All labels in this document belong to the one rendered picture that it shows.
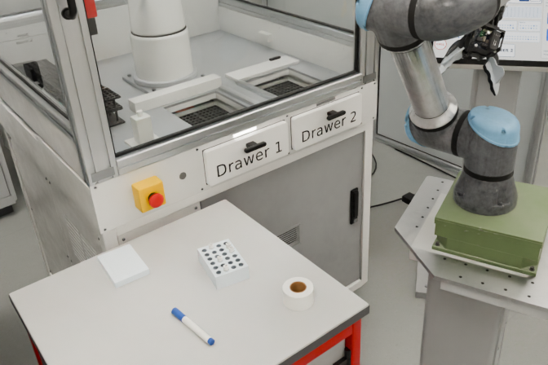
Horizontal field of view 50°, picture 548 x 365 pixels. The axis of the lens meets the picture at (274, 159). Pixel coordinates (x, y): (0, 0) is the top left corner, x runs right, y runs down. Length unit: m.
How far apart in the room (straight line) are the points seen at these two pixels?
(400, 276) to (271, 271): 1.25
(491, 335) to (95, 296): 1.01
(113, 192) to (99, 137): 0.16
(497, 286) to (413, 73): 0.52
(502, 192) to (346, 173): 0.74
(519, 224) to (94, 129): 1.03
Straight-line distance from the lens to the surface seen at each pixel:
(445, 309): 1.67
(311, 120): 1.82
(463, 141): 1.44
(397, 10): 1.15
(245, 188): 1.79
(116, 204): 1.56
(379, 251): 2.74
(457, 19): 1.13
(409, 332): 2.38
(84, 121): 1.44
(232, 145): 1.66
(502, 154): 1.43
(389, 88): 3.50
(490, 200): 1.48
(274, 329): 1.29
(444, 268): 1.47
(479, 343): 1.71
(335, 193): 2.08
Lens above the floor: 1.68
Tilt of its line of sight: 29 degrees down
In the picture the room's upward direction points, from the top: 3 degrees counter-clockwise
